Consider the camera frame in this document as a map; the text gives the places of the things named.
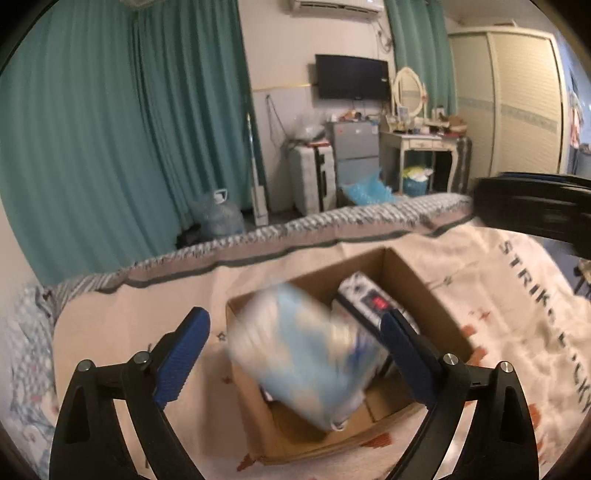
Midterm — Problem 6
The blue floral tissue pack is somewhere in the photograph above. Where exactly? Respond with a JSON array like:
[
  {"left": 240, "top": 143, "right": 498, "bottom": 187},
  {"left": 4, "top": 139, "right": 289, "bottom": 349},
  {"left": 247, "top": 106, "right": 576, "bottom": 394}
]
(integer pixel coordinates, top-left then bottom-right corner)
[{"left": 228, "top": 283, "right": 386, "bottom": 432}]

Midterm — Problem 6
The floral tissue paper pack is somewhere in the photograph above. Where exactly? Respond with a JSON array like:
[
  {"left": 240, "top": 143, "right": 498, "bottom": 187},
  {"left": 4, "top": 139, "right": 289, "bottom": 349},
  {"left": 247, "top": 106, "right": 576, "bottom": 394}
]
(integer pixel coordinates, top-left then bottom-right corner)
[{"left": 332, "top": 271, "right": 420, "bottom": 337}]

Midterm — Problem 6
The blue floral pillow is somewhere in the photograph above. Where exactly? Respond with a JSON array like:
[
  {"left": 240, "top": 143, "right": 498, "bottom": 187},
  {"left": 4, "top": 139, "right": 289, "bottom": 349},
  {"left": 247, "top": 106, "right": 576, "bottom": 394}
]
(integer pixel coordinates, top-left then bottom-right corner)
[{"left": 1, "top": 284, "right": 58, "bottom": 479}]

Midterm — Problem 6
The grey checked bed sheet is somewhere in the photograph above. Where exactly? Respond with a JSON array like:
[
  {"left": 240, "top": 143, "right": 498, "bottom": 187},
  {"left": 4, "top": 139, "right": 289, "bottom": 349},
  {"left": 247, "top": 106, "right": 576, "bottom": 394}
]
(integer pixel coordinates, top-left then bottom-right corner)
[{"left": 36, "top": 193, "right": 473, "bottom": 318}]

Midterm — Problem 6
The cream louvred wardrobe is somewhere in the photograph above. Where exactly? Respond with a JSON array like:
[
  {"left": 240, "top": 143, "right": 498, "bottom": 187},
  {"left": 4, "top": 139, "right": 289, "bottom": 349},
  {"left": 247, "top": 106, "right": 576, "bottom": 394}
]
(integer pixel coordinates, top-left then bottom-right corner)
[{"left": 449, "top": 26, "right": 568, "bottom": 180}]

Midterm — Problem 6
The blue waste basket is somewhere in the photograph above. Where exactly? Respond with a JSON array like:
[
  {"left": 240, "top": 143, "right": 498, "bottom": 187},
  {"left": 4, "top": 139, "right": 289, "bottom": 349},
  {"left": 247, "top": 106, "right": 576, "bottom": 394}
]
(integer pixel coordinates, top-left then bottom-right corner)
[{"left": 403, "top": 166, "right": 434, "bottom": 197}]

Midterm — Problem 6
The cream dressing table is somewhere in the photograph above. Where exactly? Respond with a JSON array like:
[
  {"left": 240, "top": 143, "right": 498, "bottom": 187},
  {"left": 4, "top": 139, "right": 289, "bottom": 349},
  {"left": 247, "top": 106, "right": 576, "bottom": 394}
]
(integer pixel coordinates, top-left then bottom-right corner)
[{"left": 379, "top": 116, "right": 460, "bottom": 194}]

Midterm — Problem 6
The blue plastic bag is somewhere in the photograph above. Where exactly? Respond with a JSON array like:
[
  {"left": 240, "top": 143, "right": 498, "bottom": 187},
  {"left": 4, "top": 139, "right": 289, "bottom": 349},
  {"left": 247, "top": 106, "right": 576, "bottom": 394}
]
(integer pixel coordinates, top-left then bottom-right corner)
[{"left": 339, "top": 169, "right": 398, "bottom": 206}]

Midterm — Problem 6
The oval vanity mirror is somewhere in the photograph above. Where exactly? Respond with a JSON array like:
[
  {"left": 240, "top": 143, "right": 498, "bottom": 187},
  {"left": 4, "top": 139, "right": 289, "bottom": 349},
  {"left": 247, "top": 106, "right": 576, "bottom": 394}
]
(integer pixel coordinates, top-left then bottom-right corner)
[{"left": 392, "top": 67, "right": 427, "bottom": 118}]

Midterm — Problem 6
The brown cardboard box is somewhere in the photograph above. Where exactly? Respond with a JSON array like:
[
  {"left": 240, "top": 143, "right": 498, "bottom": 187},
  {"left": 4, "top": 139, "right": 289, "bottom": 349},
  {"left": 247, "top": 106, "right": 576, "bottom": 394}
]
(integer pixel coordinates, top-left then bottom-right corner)
[{"left": 226, "top": 247, "right": 473, "bottom": 465}]

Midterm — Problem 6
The small grey refrigerator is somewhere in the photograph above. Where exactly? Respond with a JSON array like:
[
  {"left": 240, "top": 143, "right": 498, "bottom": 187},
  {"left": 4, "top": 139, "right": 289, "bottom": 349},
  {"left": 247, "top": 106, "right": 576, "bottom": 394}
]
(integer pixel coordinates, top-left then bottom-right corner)
[{"left": 327, "top": 121, "right": 380, "bottom": 185}]

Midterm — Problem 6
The teal curtain right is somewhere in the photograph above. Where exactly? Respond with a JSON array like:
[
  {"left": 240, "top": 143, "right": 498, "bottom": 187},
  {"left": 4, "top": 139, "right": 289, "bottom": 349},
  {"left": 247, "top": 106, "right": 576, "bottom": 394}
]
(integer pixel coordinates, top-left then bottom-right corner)
[{"left": 385, "top": 0, "right": 457, "bottom": 114}]

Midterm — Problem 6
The teal curtain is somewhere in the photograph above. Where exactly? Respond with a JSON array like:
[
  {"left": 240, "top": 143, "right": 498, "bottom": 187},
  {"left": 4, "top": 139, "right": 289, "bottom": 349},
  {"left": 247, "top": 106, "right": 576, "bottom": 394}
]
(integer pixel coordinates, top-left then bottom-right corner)
[
  {"left": 385, "top": 0, "right": 457, "bottom": 114},
  {"left": 1, "top": 1, "right": 262, "bottom": 285}
]

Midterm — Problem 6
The clear water jug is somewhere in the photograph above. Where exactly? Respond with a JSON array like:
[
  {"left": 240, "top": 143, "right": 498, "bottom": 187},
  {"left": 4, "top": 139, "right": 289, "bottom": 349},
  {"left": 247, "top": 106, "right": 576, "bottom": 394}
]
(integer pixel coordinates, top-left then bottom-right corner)
[{"left": 191, "top": 189, "right": 245, "bottom": 240}]

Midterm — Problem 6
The white air conditioner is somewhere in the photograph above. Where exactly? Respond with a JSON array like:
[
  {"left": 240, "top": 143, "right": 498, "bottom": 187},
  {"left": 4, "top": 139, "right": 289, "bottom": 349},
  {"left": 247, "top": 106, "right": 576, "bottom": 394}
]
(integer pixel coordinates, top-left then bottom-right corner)
[{"left": 290, "top": 0, "right": 385, "bottom": 15}]

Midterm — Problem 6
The teal curtain left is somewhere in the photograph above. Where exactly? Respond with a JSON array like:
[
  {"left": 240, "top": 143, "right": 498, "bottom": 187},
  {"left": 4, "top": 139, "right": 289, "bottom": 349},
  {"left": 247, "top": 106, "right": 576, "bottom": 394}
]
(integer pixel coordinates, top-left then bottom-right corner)
[{"left": 1, "top": 1, "right": 262, "bottom": 285}]

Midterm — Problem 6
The black wall television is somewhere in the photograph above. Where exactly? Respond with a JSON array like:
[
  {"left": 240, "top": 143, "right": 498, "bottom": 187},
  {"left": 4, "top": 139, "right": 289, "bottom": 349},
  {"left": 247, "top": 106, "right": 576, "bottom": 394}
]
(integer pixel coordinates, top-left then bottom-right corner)
[{"left": 315, "top": 54, "right": 391, "bottom": 101}]

